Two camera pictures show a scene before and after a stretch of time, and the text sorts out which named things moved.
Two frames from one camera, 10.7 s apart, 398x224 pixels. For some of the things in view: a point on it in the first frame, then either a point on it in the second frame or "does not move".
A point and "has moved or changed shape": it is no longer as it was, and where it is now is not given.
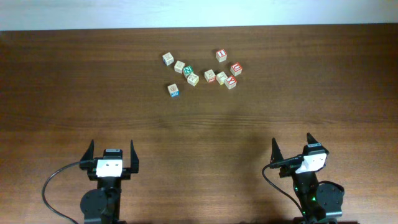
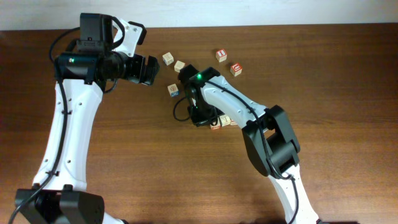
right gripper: (285, 171) → (201, 118)
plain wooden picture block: (178, 66) does not move
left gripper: (85, 162) → (137, 62)
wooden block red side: (210, 76) has moved or changed shape
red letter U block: (236, 69) does not move
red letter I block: (221, 55) does not move
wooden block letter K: (168, 58) does not move
